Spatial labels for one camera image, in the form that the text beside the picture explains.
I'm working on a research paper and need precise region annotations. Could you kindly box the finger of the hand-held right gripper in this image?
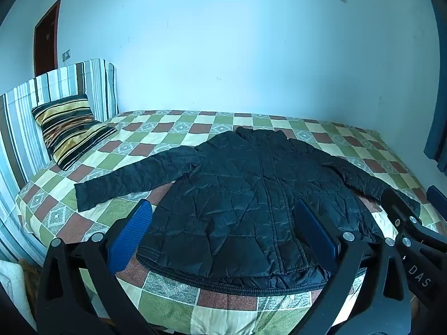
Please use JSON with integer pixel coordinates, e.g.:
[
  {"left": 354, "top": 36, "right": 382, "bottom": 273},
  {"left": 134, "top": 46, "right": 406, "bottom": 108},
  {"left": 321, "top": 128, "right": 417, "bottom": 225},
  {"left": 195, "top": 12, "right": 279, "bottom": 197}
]
[
  {"left": 382, "top": 188, "right": 447, "bottom": 253},
  {"left": 427, "top": 185, "right": 447, "bottom": 215}
]

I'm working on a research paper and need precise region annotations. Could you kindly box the striped headboard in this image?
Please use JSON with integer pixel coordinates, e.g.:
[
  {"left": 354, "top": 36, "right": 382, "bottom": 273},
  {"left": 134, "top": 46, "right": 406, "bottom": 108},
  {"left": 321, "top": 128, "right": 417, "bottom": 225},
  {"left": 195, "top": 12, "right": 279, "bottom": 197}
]
[{"left": 0, "top": 59, "right": 119, "bottom": 266}]

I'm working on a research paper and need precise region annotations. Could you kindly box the blue curtain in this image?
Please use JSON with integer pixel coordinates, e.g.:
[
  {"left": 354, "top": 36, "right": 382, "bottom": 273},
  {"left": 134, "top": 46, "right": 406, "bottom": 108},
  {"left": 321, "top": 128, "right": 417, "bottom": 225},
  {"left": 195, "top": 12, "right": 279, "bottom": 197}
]
[{"left": 424, "top": 7, "right": 447, "bottom": 175}]

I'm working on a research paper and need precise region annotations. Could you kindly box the brown wooden door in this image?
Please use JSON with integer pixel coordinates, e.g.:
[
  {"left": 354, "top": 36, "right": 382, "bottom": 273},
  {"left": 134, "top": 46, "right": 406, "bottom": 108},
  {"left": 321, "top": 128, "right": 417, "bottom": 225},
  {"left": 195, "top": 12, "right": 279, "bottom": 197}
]
[{"left": 33, "top": 0, "right": 62, "bottom": 77}]

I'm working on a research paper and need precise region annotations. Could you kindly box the striped pillow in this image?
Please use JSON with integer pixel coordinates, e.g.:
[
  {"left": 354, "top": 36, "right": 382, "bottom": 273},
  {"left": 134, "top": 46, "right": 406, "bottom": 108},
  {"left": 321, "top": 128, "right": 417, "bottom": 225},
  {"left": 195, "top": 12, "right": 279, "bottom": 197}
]
[{"left": 31, "top": 94, "right": 117, "bottom": 171}]

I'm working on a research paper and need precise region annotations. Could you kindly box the white cloth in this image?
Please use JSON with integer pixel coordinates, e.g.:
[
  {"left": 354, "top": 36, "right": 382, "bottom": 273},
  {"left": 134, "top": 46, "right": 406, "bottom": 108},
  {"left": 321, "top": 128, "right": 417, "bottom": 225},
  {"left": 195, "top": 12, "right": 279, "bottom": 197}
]
[{"left": 0, "top": 260, "right": 37, "bottom": 332}]

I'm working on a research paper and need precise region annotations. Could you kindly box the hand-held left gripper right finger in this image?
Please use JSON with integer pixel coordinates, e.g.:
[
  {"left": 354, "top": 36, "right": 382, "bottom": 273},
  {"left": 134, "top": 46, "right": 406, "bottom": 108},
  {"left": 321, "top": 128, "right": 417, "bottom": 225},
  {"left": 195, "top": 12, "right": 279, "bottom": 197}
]
[{"left": 295, "top": 199, "right": 413, "bottom": 335}]

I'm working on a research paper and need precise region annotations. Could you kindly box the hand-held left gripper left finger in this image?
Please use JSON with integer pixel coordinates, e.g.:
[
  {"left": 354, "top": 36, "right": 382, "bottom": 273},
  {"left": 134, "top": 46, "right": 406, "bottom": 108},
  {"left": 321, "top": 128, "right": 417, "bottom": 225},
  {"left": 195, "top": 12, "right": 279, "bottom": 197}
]
[{"left": 36, "top": 199, "right": 158, "bottom": 335}]

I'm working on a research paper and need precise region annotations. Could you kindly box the black puffer jacket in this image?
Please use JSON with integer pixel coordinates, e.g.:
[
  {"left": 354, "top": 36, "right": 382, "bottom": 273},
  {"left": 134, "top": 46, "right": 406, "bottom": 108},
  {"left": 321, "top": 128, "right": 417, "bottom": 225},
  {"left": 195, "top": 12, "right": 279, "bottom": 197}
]
[{"left": 74, "top": 126, "right": 421, "bottom": 295}]

